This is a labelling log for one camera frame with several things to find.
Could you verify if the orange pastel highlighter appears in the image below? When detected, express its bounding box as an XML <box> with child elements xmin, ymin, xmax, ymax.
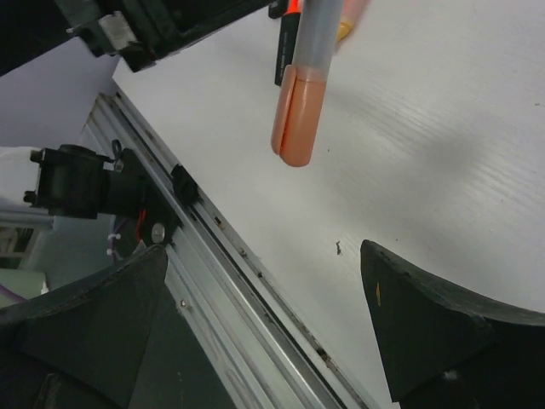
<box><xmin>271</xmin><ymin>0</ymin><xmax>344</xmax><ymax>167</ymax></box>

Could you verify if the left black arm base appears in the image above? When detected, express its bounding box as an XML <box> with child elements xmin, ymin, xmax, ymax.
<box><xmin>24</xmin><ymin>140</ymin><xmax>178</xmax><ymax>245</ymax></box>

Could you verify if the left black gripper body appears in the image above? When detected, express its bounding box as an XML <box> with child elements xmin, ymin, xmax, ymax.
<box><xmin>1</xmin><ymin>0</ymin><xmax>270</xmax><ymax>74</ymax></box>

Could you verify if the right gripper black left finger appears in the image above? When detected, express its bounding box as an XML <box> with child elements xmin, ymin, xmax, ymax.
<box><xmin>1</xmin><ymin>245</ymin><xmax>168</xmax><ymax>408</ymax></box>

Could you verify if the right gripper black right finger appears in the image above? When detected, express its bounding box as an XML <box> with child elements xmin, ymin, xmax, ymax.
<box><xmin>360</xmin><ymin>240</ymin><xmax>544</xmax><ymax>408</ymax></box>

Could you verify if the black rail clamp knob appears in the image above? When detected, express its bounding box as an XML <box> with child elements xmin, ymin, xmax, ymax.
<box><xmin>170</xmin><ymin>164</ymin><xmax>198</xmax><ymax>206</ymax></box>

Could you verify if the peach pastel highlighter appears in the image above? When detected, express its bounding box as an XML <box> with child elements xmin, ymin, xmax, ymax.
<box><xmin>336</xmin><ymin>0</ymin><xmax>370</xmax><ymax>47</ymax></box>

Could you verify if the aluminium front rail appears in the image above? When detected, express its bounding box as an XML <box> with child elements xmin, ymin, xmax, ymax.
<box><xmin>85</xmin><ymin>95</ymin><xmax>368</xmax><ymax>408</ymax></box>

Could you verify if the orange highlighter black body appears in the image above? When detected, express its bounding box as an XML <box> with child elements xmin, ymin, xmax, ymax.
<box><xmin>268</xmin><ymin>0</ymin><xmax>301</xmax><ymax>86</ymax></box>

